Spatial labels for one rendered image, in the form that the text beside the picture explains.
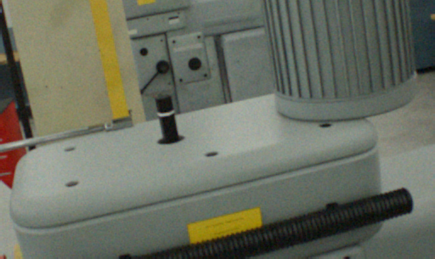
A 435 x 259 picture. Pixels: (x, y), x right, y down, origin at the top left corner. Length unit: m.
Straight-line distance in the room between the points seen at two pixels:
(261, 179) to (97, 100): 1.88
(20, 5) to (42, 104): 0.38
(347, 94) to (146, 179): 0.27
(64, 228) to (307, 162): 0.29
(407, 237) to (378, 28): 0.29
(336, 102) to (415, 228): 0.21
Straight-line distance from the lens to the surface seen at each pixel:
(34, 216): 0.81
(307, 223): 0.83
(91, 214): 0.80
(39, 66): 2.63
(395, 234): 0.95
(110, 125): 1.02
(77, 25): 2.61
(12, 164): 5.61
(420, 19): 8.26
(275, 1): 0.88
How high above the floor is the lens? 2.16
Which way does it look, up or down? 16 degrees down
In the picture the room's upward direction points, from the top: 10 degrees counter-clockwise
